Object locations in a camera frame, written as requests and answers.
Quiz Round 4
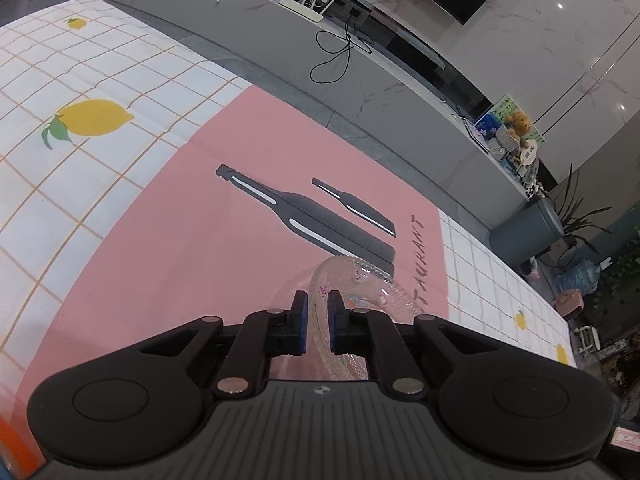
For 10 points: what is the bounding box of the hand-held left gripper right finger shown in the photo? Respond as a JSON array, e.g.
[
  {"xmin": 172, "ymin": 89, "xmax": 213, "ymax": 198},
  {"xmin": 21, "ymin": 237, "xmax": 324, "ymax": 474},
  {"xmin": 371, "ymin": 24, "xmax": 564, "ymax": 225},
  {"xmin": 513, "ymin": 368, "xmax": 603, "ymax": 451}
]
[{"xmin": 326, "ymin": 290, "xmax": 507, "ymax": 401}]

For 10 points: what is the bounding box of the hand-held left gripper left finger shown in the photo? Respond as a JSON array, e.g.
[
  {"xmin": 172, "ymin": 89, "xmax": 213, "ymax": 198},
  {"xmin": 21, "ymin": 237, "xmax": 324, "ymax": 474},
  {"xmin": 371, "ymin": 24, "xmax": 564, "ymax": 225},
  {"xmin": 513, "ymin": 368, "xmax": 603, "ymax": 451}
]
[{"xmin": 127, "ymin": 291, "xmax": 309, "ymax": 402}]

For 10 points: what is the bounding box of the clear glass flower-print plate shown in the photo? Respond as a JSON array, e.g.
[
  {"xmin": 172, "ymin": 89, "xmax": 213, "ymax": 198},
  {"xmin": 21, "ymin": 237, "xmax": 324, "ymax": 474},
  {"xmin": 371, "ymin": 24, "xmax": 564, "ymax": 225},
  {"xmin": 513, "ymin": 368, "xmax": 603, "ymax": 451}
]
[{"xmin": 270, "ymin": 255, "xmax": 418, "ymax": 383}]

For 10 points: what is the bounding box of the pink placemat with bottle print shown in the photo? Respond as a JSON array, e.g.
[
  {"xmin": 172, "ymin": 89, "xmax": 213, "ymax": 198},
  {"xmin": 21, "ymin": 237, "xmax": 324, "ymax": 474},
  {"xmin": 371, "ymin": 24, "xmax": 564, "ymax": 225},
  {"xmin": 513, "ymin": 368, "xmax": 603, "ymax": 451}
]
[{"xmin": 17, "ymin": 85, "xmax": 451, "ymax": 461}]

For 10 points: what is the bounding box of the grey trash bin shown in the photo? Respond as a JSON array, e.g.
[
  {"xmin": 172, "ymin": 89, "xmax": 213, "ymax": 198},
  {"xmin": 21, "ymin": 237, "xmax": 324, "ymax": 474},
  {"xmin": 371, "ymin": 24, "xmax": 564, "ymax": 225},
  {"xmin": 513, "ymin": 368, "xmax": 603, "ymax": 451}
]
[{"xmin": 490, "ymin": 197, "xmax": 565, "ymax": 265}]

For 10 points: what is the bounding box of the pink plastic container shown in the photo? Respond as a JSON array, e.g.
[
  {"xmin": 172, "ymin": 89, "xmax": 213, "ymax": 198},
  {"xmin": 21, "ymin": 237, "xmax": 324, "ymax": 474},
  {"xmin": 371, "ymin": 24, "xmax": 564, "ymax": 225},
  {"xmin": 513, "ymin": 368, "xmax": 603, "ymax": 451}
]
[{"xmin": 556, "ymin": 290, "xmax": 587, "ymax": 318}]

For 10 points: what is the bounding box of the blue plastic bag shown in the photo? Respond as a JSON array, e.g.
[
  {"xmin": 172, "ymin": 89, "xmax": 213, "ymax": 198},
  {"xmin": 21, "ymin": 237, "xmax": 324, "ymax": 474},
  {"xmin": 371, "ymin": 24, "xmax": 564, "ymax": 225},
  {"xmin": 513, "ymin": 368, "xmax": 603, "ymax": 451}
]
[{"xmin": 555, "ymin": 259, "xmax": 601, "ymax": 301}]

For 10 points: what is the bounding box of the plush bear gift box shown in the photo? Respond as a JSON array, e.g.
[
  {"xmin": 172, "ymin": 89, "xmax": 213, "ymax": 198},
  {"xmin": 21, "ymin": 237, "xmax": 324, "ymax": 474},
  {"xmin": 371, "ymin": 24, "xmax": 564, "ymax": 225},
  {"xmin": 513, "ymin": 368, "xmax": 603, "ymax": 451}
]
[{"xmin": 472, "ymin": 94, "xmax": 543, "ymax": 181}]

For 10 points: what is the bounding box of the green houseplant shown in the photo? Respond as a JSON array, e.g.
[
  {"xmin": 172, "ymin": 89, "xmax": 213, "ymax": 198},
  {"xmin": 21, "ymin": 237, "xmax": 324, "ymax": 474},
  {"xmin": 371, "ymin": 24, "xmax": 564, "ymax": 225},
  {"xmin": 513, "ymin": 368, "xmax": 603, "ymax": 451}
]
[{"xmin": 542, "ymin": 162, "xmax": 640, "ymax": 281}]

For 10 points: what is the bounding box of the grey marble media console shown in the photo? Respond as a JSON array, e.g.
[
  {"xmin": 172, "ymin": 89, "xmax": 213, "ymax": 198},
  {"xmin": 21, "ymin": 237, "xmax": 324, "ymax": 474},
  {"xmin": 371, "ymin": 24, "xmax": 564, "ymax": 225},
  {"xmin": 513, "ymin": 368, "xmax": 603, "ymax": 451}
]
[{"xmin": 62, "ymin": 0, "xmax": 546, "ymax": 201}]

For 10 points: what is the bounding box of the orange fabric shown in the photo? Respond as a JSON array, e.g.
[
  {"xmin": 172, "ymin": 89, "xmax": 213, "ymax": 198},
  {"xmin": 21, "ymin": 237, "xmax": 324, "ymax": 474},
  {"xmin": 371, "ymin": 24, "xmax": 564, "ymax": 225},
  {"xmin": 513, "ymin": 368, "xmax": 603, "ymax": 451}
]
[{"xmin": 0, "ymin": 417, "xmax": 41, "ymax": 480}]

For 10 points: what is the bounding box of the white lemon-print tablecloth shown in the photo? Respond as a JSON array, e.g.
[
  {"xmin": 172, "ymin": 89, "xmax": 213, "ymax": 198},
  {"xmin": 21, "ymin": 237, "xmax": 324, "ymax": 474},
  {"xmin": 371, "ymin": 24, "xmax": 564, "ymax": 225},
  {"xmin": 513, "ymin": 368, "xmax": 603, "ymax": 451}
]
[{"xmin": 0, "ymin": 0, "xmax": 576, "ymax": 480}]

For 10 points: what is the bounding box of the black cable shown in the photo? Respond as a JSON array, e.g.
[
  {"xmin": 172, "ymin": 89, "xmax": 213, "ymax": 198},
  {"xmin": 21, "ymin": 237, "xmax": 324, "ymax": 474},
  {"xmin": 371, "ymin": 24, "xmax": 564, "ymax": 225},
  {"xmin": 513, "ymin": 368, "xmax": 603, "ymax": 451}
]
[{"xmin": 310, "ymin": 10, "xmax": 373, "ymax": 83}]

